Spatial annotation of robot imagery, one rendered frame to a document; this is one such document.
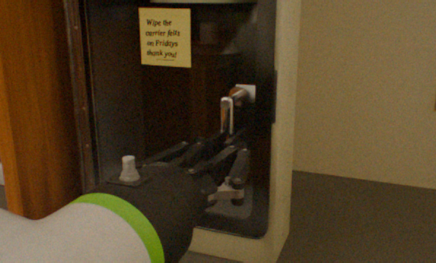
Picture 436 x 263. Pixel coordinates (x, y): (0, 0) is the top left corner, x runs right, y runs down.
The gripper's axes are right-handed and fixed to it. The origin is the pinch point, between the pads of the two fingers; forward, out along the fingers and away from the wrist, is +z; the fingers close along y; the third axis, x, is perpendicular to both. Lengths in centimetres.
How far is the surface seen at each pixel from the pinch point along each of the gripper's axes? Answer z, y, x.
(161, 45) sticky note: 4.4, 11.1, -11.6
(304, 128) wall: 49, -2, 11
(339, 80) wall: 48.8, -8.4, -0.2
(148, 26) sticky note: 4.4, 13.0, -14.1
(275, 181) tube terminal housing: 5.7, -5.2, 6.5
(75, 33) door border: 4.5, 25.2, -12.6
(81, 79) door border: 4.5, 24.9, -6.0
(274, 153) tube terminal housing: 5.6, -5.0, 2.3
